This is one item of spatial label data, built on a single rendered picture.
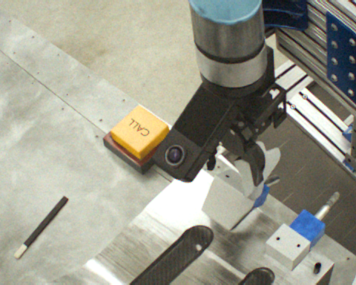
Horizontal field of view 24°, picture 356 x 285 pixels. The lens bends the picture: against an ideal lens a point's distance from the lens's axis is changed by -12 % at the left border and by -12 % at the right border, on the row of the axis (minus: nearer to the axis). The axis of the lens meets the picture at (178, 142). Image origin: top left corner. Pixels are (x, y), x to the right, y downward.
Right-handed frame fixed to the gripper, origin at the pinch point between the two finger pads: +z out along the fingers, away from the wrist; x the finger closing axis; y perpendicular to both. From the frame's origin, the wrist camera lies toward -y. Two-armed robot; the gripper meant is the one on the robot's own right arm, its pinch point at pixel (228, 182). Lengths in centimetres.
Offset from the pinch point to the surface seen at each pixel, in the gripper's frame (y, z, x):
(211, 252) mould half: -6.6, 5.7, -2.8
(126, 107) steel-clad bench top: 7.3, 14.6, 27.2
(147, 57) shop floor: 61, 94, 88
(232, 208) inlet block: -1.1, 3.0, -1.5
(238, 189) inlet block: 0.5, 1.1, -1.1
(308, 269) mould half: -0.9, 5.6, -15.2
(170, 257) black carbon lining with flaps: -10.1, 6.4, 1.0
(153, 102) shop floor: 51, 94, 76
